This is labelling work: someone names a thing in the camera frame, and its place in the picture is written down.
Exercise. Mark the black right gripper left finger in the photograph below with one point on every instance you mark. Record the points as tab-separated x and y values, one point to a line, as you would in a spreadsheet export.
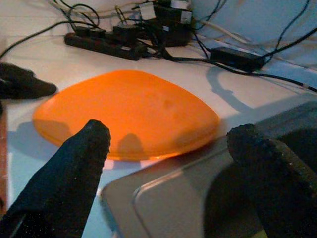
62	178

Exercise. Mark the stainless steel sink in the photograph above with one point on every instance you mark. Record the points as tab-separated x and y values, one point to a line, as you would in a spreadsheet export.
168	198

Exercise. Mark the orange plastic plate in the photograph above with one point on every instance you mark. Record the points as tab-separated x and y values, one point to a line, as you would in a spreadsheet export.
128	109

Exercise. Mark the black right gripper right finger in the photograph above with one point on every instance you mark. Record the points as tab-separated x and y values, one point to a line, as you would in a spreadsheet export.
267	188

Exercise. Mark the flat black power adapter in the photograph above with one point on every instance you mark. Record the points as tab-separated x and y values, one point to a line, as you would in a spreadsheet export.
235	58

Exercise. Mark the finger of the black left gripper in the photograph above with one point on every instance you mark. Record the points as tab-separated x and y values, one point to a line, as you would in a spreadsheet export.
27	88
15	71

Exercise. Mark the large black charger box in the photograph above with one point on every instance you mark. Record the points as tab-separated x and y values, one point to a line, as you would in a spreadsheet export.
173	27

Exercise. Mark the black power strip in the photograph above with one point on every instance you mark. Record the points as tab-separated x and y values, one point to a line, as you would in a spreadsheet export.
99	45

